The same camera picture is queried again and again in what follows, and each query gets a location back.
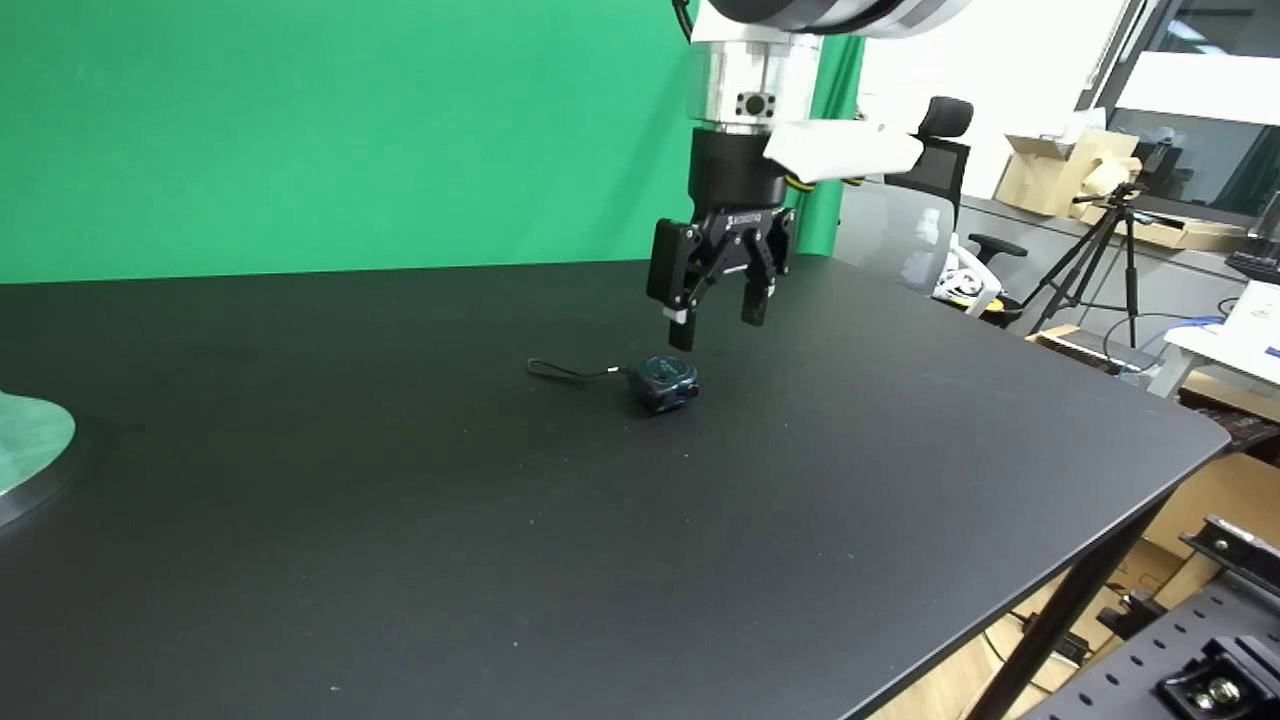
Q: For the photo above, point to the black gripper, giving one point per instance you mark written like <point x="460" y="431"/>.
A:
<point x="717" y="220"/>

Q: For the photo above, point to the grey mesh chair back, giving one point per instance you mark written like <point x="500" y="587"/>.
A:
<point x="898" y="230"/>

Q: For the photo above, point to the black office chair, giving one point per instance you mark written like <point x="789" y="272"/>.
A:
<point x="942" y="167"/>

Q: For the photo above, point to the open cardboard box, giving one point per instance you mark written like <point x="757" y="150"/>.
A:
<point x="1065" y="174"/>

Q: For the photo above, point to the green screen curtain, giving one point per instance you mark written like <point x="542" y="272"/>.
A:
<point x="335" y="134"/>

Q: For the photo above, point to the black table leg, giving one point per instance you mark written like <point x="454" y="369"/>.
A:
<point x="1061" y="621"/>

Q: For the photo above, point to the white paper stack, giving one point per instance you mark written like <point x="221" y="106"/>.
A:
<point x="1240" y="332"/>

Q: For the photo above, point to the black perforated metal rack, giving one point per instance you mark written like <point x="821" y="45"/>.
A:
<point x="1172" y="655"/>

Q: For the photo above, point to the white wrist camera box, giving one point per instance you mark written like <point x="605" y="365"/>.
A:
<point x="839" y="144"/>

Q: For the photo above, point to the black camera tripod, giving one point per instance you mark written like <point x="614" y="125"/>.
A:
<point x="1099" y="256"/>

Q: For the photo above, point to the round metal robot base plate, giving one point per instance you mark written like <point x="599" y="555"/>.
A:
<point x="27" y="444"/>

